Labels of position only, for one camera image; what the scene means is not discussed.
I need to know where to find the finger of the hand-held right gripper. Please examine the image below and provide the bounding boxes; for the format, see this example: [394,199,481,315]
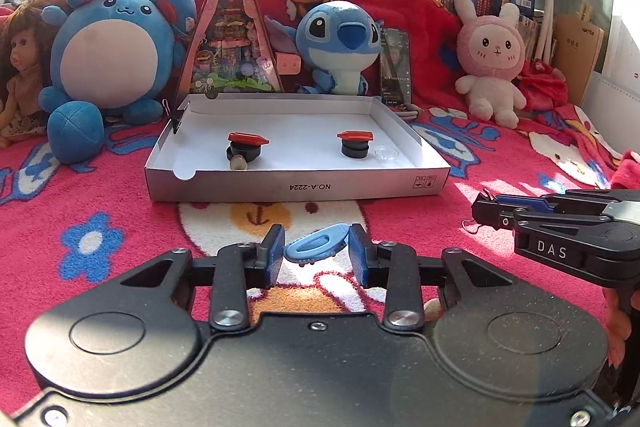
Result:
[500,206,608,234]
[494,191,608,215]

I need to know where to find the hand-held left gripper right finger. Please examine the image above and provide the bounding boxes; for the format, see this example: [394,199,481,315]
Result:
[349,223,518,334]

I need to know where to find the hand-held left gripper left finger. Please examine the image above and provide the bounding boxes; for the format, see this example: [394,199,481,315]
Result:
[102,223,287,334]

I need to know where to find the blue hair clip oval hole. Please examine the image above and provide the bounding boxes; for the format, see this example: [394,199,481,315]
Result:
[283,224,351,268]

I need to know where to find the white cardboard box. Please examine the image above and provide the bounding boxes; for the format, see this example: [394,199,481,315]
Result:
[144,93,452,204]

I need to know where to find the red cylinder marker piece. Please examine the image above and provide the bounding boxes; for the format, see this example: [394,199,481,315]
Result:
[227,132,271,148]

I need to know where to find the person's right hand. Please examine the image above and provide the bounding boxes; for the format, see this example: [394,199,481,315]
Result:
[604,289,632,370]

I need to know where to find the red crumpled cloth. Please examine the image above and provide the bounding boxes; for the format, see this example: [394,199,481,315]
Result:
[517,59,571,112]

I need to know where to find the pink bunny plush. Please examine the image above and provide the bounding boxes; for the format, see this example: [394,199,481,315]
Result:
[452,0,528,130]

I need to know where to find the brown cardboard sheet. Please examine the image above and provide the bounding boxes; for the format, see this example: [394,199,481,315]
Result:
[552,2,606,108]

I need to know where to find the small binder clip on box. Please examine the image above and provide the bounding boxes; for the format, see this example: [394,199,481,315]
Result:
[162,99,193,136]

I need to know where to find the pink printed blanket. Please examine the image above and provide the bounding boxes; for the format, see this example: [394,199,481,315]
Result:
[0,102,640,408]

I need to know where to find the small pink square charm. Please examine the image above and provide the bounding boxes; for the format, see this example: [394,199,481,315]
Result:
[274,53,302,76]

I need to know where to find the red fleece blanket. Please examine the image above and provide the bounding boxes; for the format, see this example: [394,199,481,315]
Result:
[0,0,566,118]

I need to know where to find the blue alien plush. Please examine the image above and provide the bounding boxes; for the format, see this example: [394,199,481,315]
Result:
[264,0,383,96]

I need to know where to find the triangular miniature house display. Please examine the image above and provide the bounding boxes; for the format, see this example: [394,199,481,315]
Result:
[176,0,285,98]

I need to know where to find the round blue mouse plush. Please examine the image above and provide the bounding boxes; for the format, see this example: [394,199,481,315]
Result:
[39,0,198,165]

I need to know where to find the brown-haired baby doll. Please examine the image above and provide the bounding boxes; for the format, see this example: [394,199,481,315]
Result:
[0,2,53,150]

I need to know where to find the white tube frame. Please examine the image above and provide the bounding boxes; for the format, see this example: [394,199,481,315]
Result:
[532,0,563,68]

